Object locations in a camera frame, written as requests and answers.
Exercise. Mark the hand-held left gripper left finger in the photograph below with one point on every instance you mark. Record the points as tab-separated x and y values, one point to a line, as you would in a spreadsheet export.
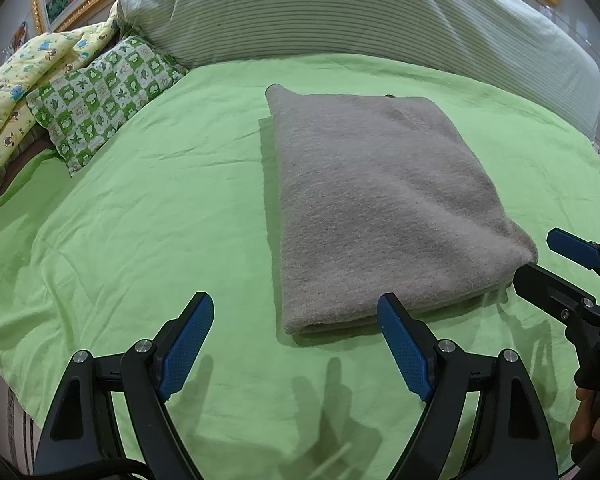
187	350

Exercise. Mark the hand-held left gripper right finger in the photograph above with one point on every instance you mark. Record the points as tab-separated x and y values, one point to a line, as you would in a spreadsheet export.
405	350

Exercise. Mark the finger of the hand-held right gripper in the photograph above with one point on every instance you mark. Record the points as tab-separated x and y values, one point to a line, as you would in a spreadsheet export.
545	287
572	247

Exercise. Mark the beige knit sweater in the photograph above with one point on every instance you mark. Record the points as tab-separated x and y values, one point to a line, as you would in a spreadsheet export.
380	200

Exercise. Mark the person's right hand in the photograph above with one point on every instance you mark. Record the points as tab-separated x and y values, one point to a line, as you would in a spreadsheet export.
585	420

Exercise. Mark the light green bed sheet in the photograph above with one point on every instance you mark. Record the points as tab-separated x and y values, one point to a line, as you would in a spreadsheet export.
155	240

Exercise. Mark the green checkered pillow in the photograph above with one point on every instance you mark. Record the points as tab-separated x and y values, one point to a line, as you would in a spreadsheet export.
105	95

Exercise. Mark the yellow printed blanket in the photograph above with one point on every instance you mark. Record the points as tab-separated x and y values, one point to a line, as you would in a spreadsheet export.
25	80

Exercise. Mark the grey striped pillow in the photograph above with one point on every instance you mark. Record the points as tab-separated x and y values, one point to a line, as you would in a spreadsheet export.
330	10

